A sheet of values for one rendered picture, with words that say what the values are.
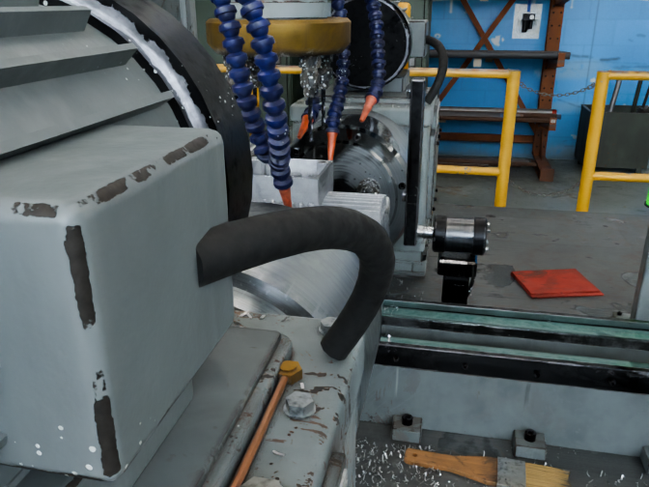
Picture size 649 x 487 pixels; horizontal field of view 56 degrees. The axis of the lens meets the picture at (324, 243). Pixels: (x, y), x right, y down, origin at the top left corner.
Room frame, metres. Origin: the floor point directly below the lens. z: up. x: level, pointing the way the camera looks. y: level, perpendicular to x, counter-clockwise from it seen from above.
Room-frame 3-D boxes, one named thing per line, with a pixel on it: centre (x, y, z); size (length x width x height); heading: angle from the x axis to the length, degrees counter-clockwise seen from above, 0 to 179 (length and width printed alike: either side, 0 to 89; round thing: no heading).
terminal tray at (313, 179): (0.82, 0.06, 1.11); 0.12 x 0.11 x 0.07; 78
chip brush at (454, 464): (0.62, -0.20, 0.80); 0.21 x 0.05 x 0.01; 74
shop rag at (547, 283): (1.17, -0.48, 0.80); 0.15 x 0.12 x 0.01; 95
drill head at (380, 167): (1.13, -0.05, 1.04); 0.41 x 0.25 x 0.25; 168
